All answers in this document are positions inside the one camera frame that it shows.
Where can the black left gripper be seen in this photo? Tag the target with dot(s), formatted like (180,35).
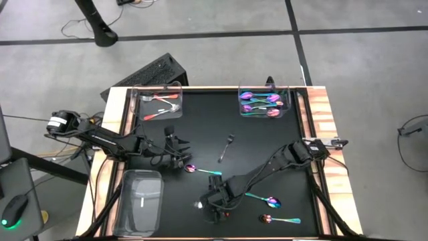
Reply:
(171,147)

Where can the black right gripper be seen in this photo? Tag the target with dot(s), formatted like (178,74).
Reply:
(222,194)

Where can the black fork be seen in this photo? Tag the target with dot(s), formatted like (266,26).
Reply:
(227,145)

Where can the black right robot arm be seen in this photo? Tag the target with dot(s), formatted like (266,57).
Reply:
(267,167)

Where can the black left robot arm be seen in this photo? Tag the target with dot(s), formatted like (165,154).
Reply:
(107,142)

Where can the clear plastic bin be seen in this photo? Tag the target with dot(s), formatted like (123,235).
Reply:
(140,187)
(287,90)
(135,100)

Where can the black computer tower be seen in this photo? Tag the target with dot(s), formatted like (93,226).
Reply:
(150,72)

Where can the black stand leg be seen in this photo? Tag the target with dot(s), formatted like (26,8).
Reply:
(100,30)

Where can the yellow round object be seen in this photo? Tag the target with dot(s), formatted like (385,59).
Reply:
(44,217)

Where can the grey side table top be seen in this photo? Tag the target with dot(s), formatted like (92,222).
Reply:
(30,187)

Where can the black power strip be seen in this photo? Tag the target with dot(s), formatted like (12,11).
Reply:
(125,1)

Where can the grey flat panel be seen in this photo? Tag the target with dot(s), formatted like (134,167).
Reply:
(4,140)

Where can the black computer mouse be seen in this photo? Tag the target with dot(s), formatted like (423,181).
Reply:
(13,209)

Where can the grey stand foot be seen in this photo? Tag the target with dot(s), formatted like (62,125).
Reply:
(418,129)

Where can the small black bracket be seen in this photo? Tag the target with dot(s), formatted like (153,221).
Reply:
(270,82)

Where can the black frame beam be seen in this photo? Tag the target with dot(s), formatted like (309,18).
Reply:
(50,165)

